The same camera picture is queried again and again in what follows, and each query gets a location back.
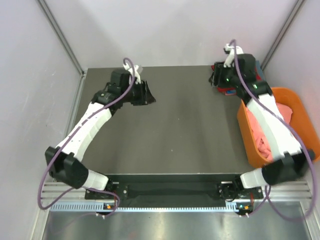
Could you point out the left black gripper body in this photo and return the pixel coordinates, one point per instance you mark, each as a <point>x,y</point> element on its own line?
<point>137,94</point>

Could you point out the grey slotted cable duct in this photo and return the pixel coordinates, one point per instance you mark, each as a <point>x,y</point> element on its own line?
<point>104,207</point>

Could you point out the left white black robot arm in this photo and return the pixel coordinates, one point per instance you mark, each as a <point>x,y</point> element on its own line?
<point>65,160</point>

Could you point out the right aluminium frame post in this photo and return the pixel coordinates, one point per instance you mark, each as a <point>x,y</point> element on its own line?
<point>293,13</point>

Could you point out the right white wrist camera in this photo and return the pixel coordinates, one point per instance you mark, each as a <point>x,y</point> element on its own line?
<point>230,51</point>

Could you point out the orange plastic bin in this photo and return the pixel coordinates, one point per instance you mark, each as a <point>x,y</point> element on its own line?
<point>299,121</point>

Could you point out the folded blue t shirt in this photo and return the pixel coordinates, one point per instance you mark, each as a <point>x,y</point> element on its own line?
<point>259,76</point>

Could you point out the red t shirt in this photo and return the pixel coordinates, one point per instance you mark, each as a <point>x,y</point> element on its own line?
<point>220,87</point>

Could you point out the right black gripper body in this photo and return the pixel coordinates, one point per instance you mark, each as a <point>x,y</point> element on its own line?
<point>226,79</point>

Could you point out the crumpled pink t shirt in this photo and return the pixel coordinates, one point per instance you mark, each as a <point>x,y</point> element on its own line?
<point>259,137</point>

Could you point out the left aluminium frame post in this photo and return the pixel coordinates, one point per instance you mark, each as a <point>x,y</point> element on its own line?
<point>60,35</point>

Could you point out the aluminium frame post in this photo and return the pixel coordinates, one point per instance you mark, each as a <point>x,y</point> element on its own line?
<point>60,35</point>
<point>293,13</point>

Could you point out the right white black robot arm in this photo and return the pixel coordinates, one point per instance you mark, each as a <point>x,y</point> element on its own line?
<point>289,154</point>

